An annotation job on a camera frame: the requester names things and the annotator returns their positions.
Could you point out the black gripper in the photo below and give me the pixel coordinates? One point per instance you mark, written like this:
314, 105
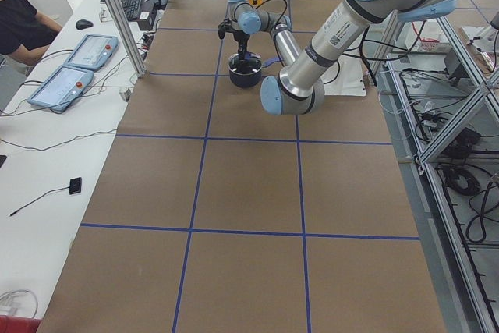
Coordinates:
242, 39

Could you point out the blue saucepan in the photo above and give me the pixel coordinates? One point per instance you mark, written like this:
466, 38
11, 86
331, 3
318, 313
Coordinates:
247, 72

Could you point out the black keyboard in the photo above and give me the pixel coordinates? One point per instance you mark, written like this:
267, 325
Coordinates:
131, 9

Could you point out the teach pendant far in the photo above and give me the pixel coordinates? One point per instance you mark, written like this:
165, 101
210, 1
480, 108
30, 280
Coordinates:
93, 52

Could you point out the teach pendant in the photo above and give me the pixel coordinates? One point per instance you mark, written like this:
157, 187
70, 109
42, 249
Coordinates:
61, 88
93, 52

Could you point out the black computer mouse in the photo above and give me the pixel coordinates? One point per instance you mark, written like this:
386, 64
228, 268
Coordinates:
83, 24

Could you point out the teach pendant near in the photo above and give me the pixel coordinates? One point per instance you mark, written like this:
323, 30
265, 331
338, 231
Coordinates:
61, 88

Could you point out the small black device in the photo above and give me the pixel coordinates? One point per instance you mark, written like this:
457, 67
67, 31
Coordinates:
75, 185

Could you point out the seated person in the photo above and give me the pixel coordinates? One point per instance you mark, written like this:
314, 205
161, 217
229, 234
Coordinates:
26, 33

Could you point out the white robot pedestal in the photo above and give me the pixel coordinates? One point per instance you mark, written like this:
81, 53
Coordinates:
346, 79

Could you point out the aluminium frame post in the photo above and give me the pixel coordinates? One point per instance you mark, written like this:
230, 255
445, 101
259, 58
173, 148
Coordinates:
127, 39

